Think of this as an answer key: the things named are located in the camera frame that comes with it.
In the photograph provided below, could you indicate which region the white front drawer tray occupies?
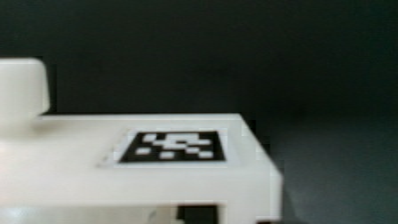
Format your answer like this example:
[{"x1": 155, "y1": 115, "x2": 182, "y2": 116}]
[{"x1": 0, "y1": 58, "x2": 282, "y2": 224}]

